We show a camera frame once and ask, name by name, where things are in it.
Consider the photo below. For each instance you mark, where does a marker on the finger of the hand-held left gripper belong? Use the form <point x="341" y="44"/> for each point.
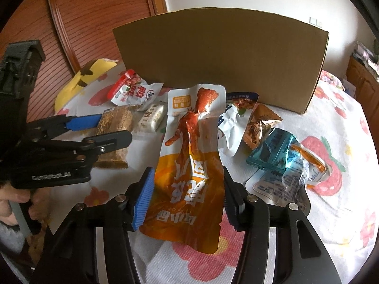
<point x="83" y="122"/>
<point x="112" y="140"/>

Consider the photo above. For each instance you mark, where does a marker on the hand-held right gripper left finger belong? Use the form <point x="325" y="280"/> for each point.
<point x="143" y="198"/>

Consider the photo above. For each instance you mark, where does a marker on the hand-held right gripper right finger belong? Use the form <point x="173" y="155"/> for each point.
<point x="232" y="201"/>

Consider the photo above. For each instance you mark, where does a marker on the brown granola bar packet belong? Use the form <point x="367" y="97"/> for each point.
<point x="115" y="119"/>

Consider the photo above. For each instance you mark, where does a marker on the small white candy packet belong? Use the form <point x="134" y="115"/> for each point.
<point x="151" y="118"/>

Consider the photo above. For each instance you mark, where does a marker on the clear packet with orange sausage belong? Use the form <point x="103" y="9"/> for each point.
<point x="275" y="186"/>

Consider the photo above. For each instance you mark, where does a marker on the red and white snack packet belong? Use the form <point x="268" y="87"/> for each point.
<point x="130" y="90"/>

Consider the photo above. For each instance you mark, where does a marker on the large orange snack packet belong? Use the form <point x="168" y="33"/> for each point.
<point x="189" y="168"/>

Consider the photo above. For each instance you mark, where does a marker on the teal snack packet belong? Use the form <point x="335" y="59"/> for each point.
<point x="269" y="151"/>

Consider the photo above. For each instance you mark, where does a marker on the white and blue snack packet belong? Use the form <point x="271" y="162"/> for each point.
<point x="229" y="130"/>

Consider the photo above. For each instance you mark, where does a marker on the golden brown foil packet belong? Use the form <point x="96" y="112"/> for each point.
<point x="257" y="124"/>

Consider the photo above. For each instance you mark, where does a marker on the brown cardboard box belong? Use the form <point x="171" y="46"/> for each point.
<point x="222" y="56"/>

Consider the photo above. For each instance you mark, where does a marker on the person's left hand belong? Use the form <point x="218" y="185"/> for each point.
<point x="13" y="198"/>

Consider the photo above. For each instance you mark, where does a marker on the yellow plush toy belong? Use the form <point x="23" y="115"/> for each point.
<point x="74" y="85"/>

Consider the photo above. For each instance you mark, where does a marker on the wooden louvered wardrobe door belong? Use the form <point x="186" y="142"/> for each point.
<point x="97" y="14"/>

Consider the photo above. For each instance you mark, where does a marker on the floral bed sheet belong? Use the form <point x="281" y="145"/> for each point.
<point x="325" y="118"/>

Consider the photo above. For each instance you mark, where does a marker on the folded purple floral quilt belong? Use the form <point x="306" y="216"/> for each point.
<point x="333" y="81"/>

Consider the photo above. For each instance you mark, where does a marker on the wooden side cabinet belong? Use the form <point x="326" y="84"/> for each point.
<point x="364" y="88"/>

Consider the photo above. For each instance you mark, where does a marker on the pile of assorted small items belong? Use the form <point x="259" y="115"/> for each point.
<point x="367" y="56"/>

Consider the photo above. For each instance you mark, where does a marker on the white wall switch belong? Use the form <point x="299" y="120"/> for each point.
<point x="314" y="21"/>

